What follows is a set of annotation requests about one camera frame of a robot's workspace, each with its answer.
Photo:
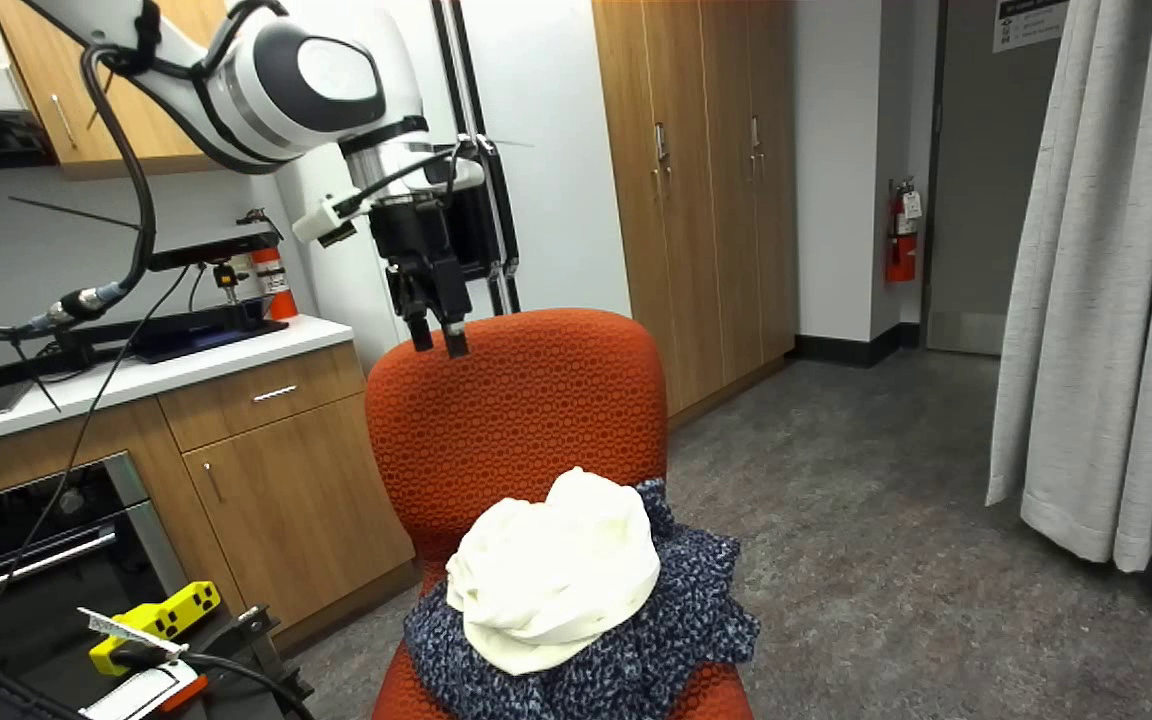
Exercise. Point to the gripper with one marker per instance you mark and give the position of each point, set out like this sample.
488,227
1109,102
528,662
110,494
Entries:
414,235

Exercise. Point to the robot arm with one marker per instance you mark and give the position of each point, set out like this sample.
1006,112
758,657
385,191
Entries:
266,80

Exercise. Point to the cream fleece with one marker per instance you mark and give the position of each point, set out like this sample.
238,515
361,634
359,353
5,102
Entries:
556,575

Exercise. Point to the blue speckled fleece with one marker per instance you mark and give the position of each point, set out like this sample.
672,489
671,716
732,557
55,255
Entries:
681,610

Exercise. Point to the orange fabric chair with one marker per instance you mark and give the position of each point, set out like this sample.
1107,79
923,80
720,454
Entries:
526,410

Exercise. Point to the small red fire extinguisher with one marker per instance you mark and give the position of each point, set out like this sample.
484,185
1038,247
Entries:
278,285

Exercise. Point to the white refrigerator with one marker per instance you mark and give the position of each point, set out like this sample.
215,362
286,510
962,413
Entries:
566,180

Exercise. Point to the wooden drawer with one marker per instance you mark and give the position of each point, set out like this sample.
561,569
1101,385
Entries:
236,400

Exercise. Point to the wooden cabinet door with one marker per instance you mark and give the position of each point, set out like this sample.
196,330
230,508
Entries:
306,510

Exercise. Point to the tall wooden wardrobe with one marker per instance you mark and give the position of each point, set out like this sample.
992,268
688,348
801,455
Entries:
696,200

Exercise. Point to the yellow power strip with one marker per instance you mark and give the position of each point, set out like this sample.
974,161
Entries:
161,618

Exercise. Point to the wooden upper cabinet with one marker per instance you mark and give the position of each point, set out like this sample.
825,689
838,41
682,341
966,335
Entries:
46,90

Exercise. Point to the black oven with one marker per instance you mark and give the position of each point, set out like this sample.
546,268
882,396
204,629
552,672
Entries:
26,560

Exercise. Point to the grey door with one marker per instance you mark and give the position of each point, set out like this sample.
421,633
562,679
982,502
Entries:
981,200

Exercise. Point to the door sign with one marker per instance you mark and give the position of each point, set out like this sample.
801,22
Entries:
1028,22

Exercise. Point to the grey curtain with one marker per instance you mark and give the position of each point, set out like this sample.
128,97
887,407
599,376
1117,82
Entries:
1106,300

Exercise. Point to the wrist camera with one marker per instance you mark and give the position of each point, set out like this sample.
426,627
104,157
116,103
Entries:
474,235

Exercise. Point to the camera on mount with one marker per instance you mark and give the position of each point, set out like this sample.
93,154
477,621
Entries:
206,250

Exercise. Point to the red wall fire extinguisher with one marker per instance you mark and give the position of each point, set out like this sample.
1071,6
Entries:
901,240

